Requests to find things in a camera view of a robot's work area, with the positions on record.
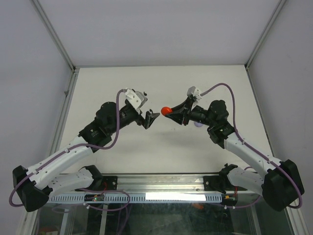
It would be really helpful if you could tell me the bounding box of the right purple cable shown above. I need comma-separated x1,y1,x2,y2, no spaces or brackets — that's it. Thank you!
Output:
200,82,304,209

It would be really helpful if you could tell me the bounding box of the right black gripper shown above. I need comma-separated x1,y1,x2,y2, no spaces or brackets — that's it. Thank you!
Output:
165,97,216,127

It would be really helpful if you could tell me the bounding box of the orange round charging case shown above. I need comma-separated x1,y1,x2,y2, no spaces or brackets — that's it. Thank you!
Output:
161,106,173,116

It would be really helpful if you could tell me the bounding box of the aluminium mounting rail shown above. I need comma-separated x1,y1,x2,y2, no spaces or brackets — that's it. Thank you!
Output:
103,173,219,193

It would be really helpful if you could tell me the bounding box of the black base bracket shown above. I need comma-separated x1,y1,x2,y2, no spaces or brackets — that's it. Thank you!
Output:
203,175,222,192
74,174,119,192

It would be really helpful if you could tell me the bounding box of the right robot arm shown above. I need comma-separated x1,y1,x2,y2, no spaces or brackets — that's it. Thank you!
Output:
161,96,304,212

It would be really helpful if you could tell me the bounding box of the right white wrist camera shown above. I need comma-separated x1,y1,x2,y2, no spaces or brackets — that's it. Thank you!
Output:
187,86,202,101

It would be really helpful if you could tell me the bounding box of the lilac round charging case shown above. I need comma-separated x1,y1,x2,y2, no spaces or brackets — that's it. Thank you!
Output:
194,122,203,127

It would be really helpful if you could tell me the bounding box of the purple cable under rail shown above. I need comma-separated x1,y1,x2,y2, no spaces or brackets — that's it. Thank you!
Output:
80,187,132,235

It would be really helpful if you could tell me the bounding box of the right black base bracket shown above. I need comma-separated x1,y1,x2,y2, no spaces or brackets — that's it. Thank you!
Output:
203,175,222,192

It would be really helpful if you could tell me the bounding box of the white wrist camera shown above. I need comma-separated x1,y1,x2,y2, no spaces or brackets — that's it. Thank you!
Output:
124,88,148,114
187,86,202,101

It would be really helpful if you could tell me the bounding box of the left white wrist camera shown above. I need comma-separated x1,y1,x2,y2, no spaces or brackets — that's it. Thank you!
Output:
124,88,148,114

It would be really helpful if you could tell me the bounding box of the left black base bracket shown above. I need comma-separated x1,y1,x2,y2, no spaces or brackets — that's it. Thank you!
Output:
74,174,119,192

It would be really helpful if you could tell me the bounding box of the grey slotted cable duct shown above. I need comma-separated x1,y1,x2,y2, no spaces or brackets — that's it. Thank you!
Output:
49,192,222,204

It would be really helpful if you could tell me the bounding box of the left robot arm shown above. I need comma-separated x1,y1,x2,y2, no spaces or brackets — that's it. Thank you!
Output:
9,101,160,212

